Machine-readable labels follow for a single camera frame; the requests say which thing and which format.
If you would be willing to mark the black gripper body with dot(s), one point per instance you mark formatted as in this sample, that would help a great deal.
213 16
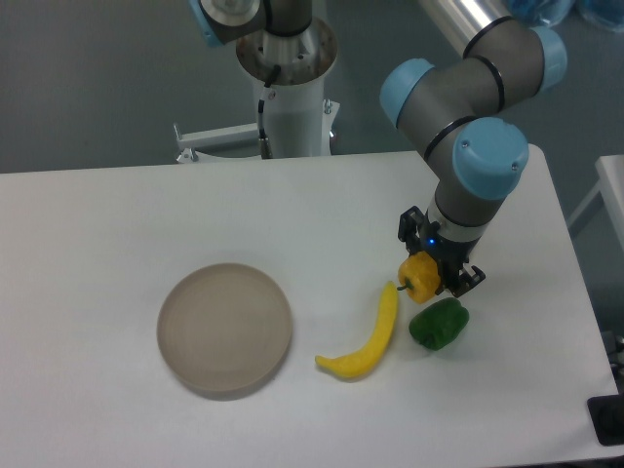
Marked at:
448 243

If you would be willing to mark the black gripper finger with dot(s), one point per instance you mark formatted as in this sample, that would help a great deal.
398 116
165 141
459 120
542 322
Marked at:
458 280
408 229

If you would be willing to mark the yellow bell pepper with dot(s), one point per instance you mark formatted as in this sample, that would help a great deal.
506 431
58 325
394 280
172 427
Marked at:
419 277

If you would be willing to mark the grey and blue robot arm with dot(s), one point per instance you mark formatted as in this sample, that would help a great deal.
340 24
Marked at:
451 116

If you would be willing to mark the green bell pepper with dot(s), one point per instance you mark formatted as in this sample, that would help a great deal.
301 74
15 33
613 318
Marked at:
439 324

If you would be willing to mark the beige round plate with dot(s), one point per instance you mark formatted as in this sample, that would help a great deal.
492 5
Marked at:
224 330

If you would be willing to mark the yellow banana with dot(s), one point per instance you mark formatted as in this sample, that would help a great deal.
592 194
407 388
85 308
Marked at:
362 361

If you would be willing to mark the white side table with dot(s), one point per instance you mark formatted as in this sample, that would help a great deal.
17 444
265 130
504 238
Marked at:
606 193

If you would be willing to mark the black device at table edge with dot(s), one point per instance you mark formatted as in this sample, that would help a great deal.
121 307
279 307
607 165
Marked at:
606 413

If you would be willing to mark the blue plastic bags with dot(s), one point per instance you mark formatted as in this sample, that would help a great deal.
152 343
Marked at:
607 15

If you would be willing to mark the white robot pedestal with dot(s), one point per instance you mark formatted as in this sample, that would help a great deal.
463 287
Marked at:
293 116

